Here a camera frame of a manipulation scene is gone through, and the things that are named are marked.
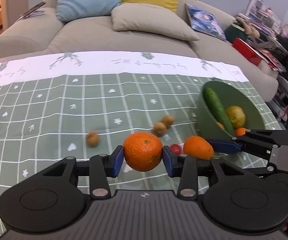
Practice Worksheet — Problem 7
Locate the blue printed cushion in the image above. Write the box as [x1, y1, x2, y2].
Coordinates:
[185, 4, 227, 41]

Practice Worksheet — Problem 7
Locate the red box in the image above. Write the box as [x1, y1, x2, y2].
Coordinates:
[232, 38, 263, 67]

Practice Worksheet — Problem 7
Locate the red magazines stack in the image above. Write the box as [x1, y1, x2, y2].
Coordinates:
[257, 48, 286, 73]

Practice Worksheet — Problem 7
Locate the plush toy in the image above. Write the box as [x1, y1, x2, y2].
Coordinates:
[235, 16, 260, 38]

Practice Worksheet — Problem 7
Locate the yellow-green pear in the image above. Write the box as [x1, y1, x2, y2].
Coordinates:
[225, 106, 246, 129]

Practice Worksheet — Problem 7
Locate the black tablet on armrest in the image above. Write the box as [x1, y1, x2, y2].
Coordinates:
[17, 2, 46, 21]

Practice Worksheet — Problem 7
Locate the green plastic colander bowl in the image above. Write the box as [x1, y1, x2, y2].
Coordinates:
[196, 80, 265, 140]

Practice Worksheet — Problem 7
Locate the beige cushion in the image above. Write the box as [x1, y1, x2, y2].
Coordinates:
[111, 3, 199, 41]

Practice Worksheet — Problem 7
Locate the green checked tablecloth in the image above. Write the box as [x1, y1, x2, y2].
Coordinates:
[0, 51, 280, 235]

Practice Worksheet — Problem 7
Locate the brown longan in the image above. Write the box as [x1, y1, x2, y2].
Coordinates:
[86, 132, 99, 147]
[161, 115, 174, 128]
[153, 122, 167, 137]

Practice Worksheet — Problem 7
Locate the green cucumber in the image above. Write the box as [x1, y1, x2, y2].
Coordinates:
[203, 87, 234, 135]

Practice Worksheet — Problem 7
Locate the small red tomato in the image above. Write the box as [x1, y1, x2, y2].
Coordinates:
[169, 144, 183, 155]

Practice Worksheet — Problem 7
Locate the dark green bag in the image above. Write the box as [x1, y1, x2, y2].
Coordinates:
[224, 22, 247, 43]

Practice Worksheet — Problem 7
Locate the orange mandarin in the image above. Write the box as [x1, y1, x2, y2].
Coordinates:
[216, 121, 225, 130]
[235, 127, 248, 137]
[123, 132, 163, 172]
[183, 135, 214, 160]

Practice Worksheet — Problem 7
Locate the beige fabric sofa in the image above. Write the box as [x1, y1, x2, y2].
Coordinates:
[0, 0, 278, 102]

